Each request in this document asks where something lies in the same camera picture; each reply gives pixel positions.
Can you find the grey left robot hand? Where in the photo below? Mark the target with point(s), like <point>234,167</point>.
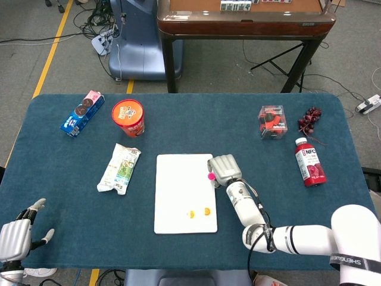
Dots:
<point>15,241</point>

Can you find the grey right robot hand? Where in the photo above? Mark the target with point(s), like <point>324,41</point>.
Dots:
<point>226,168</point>

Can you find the pink round magnet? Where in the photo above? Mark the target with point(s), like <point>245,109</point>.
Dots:
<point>211,176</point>

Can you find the orange round magnet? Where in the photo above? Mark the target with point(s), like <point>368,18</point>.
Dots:
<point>191,214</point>
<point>206,211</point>

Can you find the blue robot base housing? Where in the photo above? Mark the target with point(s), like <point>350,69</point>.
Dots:
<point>137,44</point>

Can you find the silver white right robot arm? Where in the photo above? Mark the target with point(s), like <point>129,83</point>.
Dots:
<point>247,208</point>

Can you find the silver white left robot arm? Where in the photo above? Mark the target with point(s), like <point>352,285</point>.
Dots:
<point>9,274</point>

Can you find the white rectangular board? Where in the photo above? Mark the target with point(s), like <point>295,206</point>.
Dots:
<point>178,193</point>

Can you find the white shoe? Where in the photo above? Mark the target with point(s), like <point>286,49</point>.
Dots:
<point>268,281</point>
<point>38,271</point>

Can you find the blue table cloth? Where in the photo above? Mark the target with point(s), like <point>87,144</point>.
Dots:
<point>190,119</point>

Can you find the clear box with red toy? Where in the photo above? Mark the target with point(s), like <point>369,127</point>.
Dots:
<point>272,123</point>

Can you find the dark red grape bunch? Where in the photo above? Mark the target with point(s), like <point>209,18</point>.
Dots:
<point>309,117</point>

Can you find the white snack bag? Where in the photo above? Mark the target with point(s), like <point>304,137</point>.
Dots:
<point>119,169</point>

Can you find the orange instant noodle cup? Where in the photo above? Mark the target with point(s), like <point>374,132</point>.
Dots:
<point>128,114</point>

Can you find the grey blue robot torso base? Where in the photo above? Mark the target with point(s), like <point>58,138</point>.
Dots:
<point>184,280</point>

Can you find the brown mahjong table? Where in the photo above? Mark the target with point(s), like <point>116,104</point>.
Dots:
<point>244,28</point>

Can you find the blue cookie box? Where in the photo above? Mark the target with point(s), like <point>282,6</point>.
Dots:
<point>81,114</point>

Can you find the white power strip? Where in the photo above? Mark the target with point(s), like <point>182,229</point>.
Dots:
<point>369,104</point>
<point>101,44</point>

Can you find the row of face-up mahjong tiles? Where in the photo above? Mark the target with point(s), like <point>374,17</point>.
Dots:
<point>235,6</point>

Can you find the black swivel stool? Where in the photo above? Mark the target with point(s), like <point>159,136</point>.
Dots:
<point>61,7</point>

